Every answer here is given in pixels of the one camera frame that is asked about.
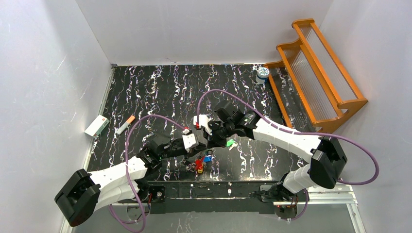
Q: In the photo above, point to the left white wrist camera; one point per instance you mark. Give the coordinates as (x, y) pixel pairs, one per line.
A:
(189, 139)

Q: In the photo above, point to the keyring with coloured tags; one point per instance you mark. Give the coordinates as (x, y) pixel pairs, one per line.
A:
(199, 164)

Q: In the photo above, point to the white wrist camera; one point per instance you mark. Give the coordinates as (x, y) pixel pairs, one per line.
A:
(201, 122)
(189, 139)

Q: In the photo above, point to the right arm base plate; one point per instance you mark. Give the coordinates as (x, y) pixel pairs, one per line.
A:
(277, 193)

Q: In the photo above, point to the orange wooden rack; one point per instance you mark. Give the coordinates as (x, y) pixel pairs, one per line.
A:
(312, 88)

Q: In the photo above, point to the orange white marker tube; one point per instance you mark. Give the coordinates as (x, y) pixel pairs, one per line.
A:
(125, 125)

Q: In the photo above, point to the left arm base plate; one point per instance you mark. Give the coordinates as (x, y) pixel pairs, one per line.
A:
(152, 194)

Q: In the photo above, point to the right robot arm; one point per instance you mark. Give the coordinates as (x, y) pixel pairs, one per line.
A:
(324, 155)

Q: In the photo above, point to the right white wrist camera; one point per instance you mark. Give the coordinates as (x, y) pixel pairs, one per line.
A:
(201, 122)

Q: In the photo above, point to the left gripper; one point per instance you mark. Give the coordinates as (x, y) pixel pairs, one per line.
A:
(196, 150)

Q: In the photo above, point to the aluminium rail frame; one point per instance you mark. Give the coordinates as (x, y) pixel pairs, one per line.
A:
(228, 207)

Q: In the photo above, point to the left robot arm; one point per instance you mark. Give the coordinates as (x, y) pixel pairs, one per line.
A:
(86, 192)

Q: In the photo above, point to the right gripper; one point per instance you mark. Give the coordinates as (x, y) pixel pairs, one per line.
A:
(213, 137)

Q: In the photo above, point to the green tagged loose key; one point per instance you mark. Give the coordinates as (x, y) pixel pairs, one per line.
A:
(231, 144)

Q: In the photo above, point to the white cardboard box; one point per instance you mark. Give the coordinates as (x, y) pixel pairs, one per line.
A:
(97, 126)

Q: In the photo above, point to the small white blue jar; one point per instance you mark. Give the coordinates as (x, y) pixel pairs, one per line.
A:
(262, 75)

